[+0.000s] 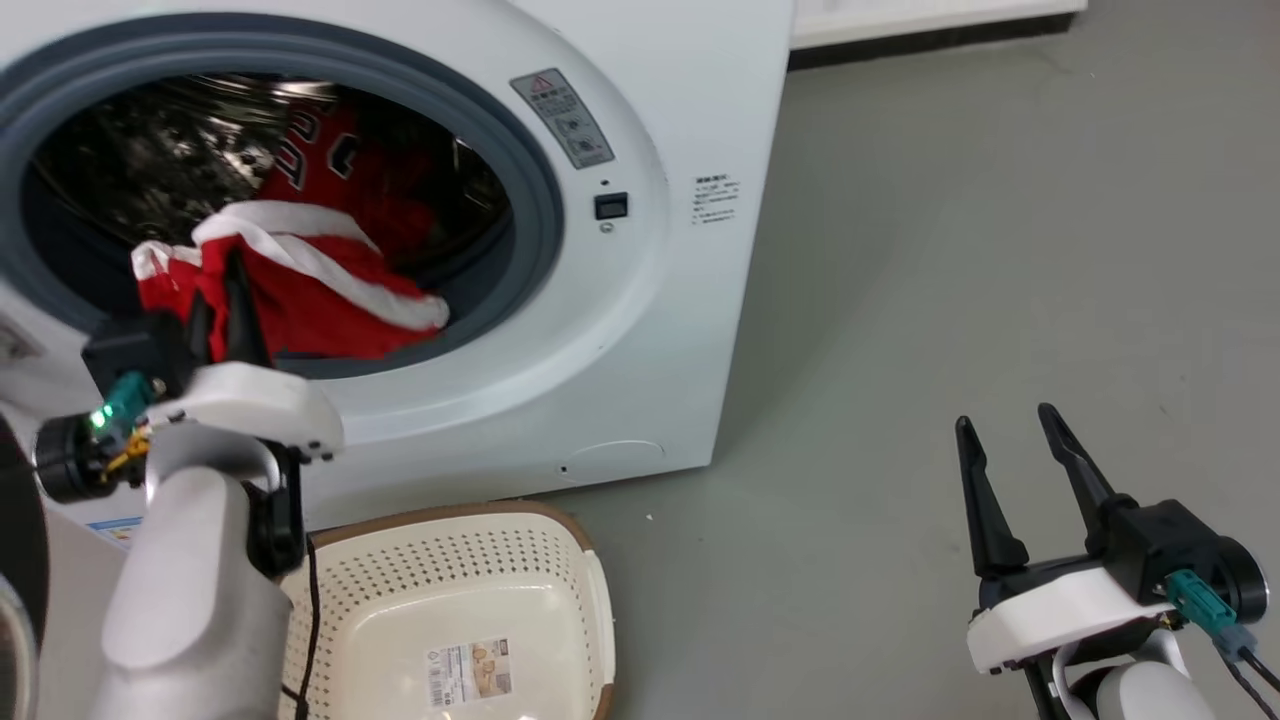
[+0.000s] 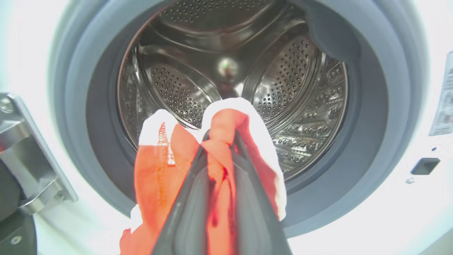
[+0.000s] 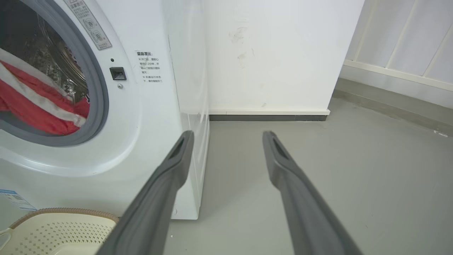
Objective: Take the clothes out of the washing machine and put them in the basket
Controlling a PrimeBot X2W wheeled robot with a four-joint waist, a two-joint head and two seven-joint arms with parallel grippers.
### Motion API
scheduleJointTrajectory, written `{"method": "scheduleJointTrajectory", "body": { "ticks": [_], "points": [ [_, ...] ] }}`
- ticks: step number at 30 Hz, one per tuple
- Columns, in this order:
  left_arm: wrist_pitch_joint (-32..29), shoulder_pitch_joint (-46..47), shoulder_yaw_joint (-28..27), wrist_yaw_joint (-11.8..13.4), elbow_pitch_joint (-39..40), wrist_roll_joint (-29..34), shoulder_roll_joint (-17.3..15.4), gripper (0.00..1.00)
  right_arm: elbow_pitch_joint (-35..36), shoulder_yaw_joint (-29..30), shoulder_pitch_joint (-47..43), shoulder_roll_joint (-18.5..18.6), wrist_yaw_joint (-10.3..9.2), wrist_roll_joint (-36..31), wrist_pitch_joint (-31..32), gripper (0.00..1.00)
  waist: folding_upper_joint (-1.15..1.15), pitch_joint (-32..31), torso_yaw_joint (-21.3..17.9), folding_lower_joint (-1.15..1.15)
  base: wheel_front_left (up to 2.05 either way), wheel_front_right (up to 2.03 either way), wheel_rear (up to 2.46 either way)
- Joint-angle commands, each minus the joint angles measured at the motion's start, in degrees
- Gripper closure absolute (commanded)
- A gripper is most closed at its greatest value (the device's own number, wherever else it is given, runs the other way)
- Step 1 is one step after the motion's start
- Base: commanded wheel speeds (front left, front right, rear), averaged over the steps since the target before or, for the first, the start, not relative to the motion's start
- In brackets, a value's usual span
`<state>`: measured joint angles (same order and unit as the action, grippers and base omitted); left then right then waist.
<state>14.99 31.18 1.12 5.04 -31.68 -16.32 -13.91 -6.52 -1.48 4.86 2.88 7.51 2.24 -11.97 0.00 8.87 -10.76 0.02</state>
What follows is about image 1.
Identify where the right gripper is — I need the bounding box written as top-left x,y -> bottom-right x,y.
954,402 -> 1271,676

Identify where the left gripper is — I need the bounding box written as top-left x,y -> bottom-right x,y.
33,247 -> 346,504

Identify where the red garment with white trim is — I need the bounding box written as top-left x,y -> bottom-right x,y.
131,200 -> 451,362

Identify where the steel washing drum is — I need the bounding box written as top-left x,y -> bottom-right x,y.
22,72 -> 513,301

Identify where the cream perforated laundry basket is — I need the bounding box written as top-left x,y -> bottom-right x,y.
277,501 -> 617,720

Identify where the white front-load washing machine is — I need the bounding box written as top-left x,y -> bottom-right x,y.
0,0 -> 798,536

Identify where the red basketball jersey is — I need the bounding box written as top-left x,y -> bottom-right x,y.
257,100 -> 441,263

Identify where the grey rubber door gasket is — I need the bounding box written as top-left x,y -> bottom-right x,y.
0,12 -> 567,381

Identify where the grey warning sticker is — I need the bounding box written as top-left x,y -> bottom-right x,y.
510,68 -> 616,170

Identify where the round filter cover panel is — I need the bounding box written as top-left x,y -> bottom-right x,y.
558,439 -> 667,488

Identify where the small printed text label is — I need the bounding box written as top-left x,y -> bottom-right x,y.
691,174 -> 743,227

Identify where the paper label with barcode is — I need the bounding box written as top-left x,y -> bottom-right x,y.
427,638 -> 514,710

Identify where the white cabinet base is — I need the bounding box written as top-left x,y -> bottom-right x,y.
788,0 -> 1089,71

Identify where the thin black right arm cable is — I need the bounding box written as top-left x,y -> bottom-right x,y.
1215,640 -> 1280,720

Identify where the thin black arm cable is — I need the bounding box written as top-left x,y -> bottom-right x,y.
278,533 -> 322,720
1215,640 -> 1280,720

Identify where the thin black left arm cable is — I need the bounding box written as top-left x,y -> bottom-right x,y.
278,533 -> 322,720

